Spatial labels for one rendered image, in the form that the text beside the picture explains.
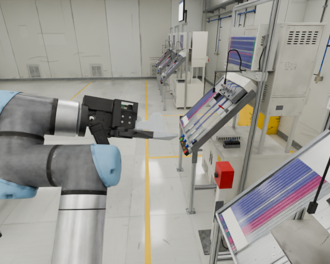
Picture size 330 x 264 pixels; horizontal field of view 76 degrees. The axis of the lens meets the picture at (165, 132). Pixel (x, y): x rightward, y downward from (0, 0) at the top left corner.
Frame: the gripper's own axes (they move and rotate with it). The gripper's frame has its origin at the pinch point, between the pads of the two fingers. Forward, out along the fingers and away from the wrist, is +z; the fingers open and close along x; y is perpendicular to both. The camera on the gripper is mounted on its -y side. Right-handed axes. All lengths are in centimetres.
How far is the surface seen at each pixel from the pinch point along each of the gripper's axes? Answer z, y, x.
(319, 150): 87, 2, 11
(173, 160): 124, -25, 222
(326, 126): 94, 14, 12
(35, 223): -37, -89, 188
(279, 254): 59, -41, 9
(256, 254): 57, -45, 17
